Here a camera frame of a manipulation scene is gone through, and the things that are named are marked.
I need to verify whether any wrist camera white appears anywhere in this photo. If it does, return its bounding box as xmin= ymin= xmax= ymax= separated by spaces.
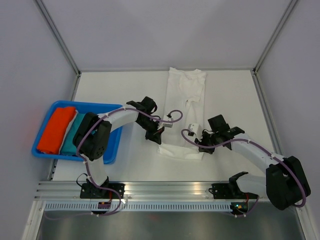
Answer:
xmin=159 ymin=116 xmax=173 ymax=129
xmin=187 ymin=123 xmax=202 ymax=138

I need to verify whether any white t-shirt with robot print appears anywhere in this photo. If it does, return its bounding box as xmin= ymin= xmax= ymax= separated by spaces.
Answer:
xmin=158 ymin=67 xmax=207 ymax=161

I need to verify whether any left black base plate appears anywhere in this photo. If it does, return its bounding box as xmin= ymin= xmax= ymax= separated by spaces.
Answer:
xmin=79 ymin=179 xmax=125 ymax=200

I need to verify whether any left aluminium frame post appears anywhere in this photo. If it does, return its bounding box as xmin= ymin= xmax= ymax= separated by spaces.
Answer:
xmin=33 ymin=0 xmax=81 ymax=77

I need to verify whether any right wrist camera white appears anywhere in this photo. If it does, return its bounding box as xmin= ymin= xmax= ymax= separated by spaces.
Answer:
xmin=187 ymin=123 xmax=202 ymax=138

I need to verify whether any white slotted cable duct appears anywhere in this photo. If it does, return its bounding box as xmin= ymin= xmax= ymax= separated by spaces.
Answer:
xmin=44 ymin=201 xmax=232 ymax=212

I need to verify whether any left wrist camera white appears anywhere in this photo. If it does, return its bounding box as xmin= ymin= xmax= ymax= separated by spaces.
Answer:
xmin=159 ymin=116 xmax=173 ymax=129

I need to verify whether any aluminium frame post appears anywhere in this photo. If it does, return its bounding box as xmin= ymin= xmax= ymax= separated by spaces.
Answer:
xmin=252 ymin=0 xmax=300 ymax=75
xmin=33 ymin=0 xmax=81 ymax=77

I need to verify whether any orange rolled t-shirt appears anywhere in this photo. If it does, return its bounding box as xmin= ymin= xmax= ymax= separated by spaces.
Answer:
xmin=36 ymin=106 xmax=77 ymax=155

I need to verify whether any aluminium mounting rail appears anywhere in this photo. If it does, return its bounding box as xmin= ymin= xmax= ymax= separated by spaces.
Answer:
xmin=34 ymin=181 xmax=215 ymax=202

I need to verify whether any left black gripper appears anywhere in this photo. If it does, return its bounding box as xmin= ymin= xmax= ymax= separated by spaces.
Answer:
xmin=136 ymin=116 xmax=165 ymax=145

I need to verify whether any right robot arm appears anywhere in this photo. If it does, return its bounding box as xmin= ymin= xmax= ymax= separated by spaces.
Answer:
xmin=195 ymin=115 xmax=311 ymax=210

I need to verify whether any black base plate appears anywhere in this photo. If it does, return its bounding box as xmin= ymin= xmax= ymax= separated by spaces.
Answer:
xmin=208 ymin=183 xmax=257 ymax=200
xmin=79 ymin=179 xmax=125 ymax=200

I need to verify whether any right aluminium frame post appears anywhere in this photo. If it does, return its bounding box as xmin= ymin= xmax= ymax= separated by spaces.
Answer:
xmin=252 ymin=0 xmax=300 ymax=75

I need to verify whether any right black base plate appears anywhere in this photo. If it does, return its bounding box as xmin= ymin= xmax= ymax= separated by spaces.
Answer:
xmin=208 ymin=183 xmax=257 ymax=200

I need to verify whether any teal rolled t-shirt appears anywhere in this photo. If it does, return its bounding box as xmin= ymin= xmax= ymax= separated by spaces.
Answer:
xmin=60 ymin=113 xmax=85 ymax=156

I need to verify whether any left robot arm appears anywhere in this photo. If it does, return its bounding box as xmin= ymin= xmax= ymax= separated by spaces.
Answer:
xmin=72 ymin=96 xmax=165 ymax=198

